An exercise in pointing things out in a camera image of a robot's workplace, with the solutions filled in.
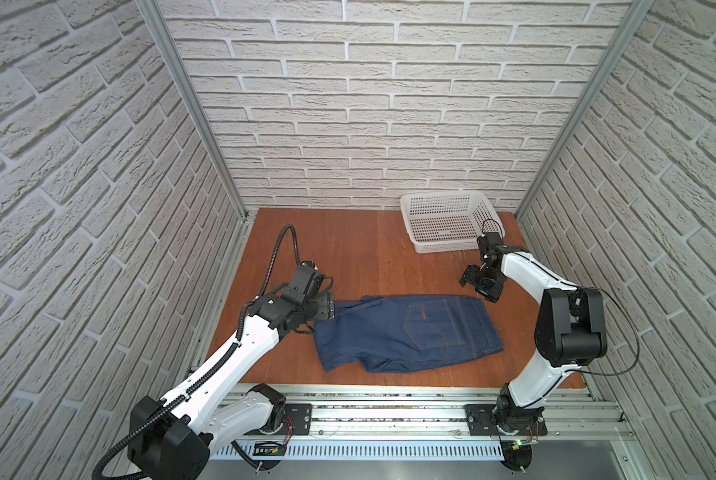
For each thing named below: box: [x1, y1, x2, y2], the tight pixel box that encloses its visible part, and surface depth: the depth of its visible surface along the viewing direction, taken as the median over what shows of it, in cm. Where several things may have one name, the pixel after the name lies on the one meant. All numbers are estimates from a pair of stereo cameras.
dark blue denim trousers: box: [314, 295, 505, 374], surface depth 86 cm
